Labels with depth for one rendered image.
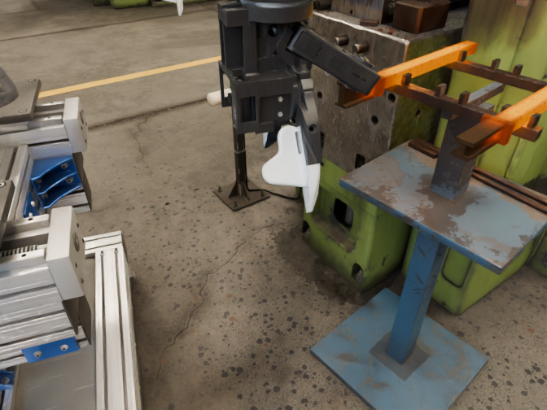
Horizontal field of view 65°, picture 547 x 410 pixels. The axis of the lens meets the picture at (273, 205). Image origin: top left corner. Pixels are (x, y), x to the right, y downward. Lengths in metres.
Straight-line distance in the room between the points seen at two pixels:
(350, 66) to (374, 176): 0.62
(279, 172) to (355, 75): 0.13
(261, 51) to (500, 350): 1.39
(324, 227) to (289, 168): 1.24
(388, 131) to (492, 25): 0.35
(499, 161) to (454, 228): 0.42
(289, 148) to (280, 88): 0.06
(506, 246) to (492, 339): 0.76
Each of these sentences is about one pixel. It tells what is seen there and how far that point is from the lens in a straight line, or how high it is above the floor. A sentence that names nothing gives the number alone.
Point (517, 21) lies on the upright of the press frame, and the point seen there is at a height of 0.96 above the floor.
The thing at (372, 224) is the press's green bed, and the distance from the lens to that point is 1.44.
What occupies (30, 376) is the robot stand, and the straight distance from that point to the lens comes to 1.34.
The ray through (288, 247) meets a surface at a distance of 1.79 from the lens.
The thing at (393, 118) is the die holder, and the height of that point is 0.71.
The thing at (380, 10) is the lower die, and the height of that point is 0.95.
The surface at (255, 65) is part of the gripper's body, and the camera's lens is 0.43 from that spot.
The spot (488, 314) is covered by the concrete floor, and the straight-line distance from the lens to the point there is 1.74.
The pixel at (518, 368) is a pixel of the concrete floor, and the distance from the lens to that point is 1.63.
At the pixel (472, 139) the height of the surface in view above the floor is 0.93.
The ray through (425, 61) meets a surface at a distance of 0.97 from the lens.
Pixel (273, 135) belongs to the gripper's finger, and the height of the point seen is 0.96.
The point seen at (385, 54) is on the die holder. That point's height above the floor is 0.87.
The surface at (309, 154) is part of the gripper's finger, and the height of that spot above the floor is 1.00.
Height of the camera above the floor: 1.22
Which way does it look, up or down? 37 degrees down
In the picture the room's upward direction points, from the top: straight up
